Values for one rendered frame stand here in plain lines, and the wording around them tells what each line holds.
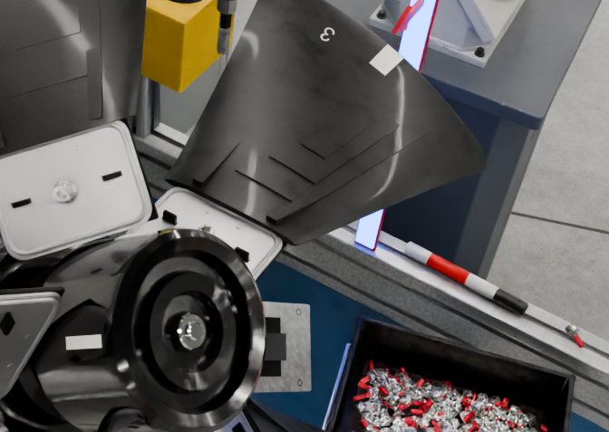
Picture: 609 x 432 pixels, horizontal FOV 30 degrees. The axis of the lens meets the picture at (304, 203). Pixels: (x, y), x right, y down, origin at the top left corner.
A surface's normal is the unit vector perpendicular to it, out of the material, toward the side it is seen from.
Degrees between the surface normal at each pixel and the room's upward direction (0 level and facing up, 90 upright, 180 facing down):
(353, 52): 16
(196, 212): 0
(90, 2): 41
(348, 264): 90
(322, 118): 10
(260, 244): 0
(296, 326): 50
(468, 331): 90
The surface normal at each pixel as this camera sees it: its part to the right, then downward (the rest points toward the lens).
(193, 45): 0.87, 0.43
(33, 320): 0.54, 0.68
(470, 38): 0.33, 0.70
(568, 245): 0.12, -0.69
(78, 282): -0.60, -0.55
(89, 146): -0.02, 0.05
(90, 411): -0.44, 0.65
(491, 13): 0.73, -0.20
